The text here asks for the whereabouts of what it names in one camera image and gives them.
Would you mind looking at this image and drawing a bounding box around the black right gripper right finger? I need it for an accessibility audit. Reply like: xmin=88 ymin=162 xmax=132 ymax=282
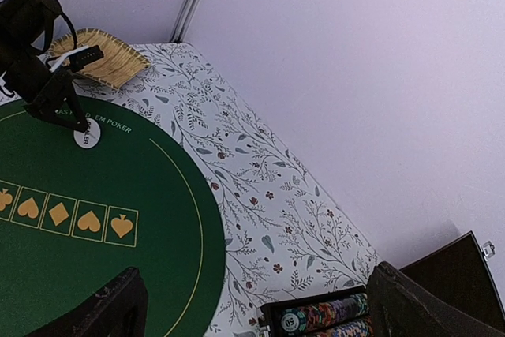
xmin=366 ymin=261 xmax=504 ymax=337

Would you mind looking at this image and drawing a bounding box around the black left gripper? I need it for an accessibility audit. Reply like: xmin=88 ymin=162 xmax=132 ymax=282
xmin=1 ymin=0 xmax=103 ymax=132

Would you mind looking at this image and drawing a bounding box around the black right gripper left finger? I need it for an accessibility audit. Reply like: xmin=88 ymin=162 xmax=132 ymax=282
xmin=29 ymin=267 xmax=148 ymax=336

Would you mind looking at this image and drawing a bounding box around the white dealer button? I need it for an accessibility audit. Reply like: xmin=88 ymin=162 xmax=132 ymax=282
xmin=73 ymin=118 xmax=101 ymax=149

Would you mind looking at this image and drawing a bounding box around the black poker chip case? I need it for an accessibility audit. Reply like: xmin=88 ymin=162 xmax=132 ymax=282
xmin=259 ymin=232 xmax=504 ymax=336

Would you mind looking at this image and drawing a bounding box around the woven bamboo tray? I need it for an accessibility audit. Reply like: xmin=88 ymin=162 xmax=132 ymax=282
xmin=49 ymin=28 xmax=152 ymax=89

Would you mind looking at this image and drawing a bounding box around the green round poker mat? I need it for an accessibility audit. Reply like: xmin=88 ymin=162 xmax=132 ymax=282
xmin=1 ymin=98 xmax=225 ymax=336

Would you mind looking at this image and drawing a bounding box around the floral white tablecloth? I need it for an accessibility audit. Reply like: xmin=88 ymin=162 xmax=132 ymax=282
xmin=0 ymin=41 xmax=380 ymax=337

